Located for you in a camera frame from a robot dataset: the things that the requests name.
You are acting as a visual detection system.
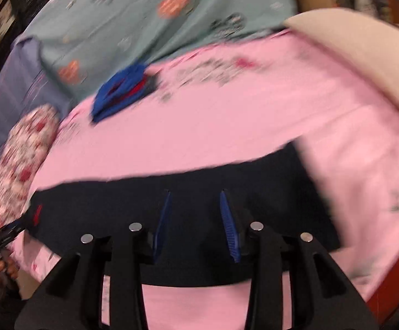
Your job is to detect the dark navy pants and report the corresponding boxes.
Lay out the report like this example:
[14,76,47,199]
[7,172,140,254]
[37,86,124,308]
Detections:
[27,142,340,288]

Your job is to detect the person's left hand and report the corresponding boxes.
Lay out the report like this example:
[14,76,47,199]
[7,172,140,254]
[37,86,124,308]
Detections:
[0,258,19,280]

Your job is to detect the red floral rolled quilt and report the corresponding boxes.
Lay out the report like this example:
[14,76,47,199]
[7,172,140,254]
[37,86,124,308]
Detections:
[0,104,59,228]

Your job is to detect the folded blue clothes stack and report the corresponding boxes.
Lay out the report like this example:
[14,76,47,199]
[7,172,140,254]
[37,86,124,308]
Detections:
[91,63,158,124]

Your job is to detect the pink floral bedsheet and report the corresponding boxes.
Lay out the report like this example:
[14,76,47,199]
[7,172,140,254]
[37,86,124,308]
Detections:
[32,31,399,318]

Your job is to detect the teal heart pattern pillow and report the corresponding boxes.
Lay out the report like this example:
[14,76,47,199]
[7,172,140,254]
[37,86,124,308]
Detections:
[24,0,297,101]

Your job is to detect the cream textured pillow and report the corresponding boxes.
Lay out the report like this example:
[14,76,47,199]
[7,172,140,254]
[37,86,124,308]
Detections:
[284,7,399,109]

